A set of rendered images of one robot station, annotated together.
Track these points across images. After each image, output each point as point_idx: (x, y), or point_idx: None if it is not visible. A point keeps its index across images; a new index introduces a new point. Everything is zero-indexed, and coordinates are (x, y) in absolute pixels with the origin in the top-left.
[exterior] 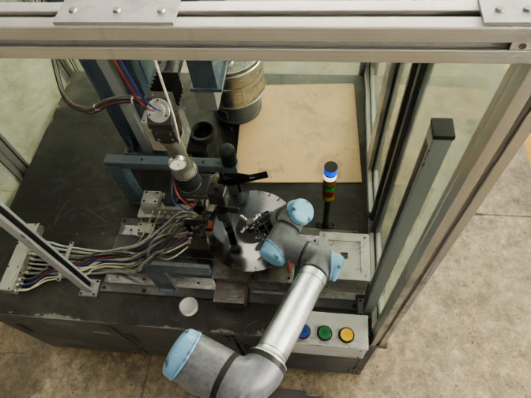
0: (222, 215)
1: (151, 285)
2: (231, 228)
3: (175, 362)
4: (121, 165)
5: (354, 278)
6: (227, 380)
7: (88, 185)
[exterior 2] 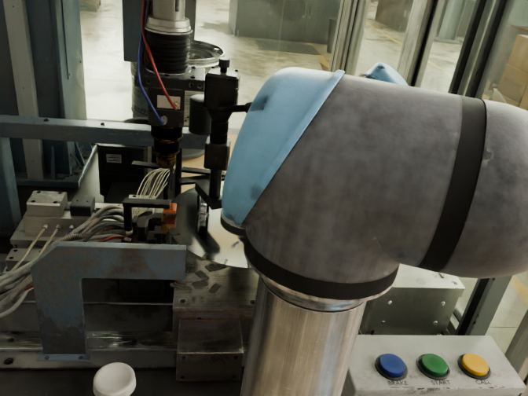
0: (218, 148)
1: (27, 351)
2: (220, 198)
3: (299, 88)
4: (4, 127)
5: (438, 286)
6: (500, 108)
7: None
